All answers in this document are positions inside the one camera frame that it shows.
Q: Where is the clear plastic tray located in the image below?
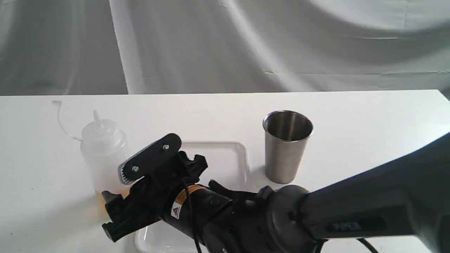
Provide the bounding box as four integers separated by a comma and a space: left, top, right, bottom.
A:
134, 142, 252, 253

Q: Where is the clear plastic squeeze bottle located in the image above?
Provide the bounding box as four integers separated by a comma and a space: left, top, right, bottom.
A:
52, 100, 131, 204

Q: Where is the grey backdrop cloth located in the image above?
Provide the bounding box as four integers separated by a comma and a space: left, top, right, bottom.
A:
0, 0, 450, 97

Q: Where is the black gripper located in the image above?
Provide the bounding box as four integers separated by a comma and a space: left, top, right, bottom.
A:
101, 133, 234, 243

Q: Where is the stainless steel cup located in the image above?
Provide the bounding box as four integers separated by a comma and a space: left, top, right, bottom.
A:
263, 110, 314, 184

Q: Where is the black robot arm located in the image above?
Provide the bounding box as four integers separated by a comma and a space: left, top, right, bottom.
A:
102, 133, 450, 253

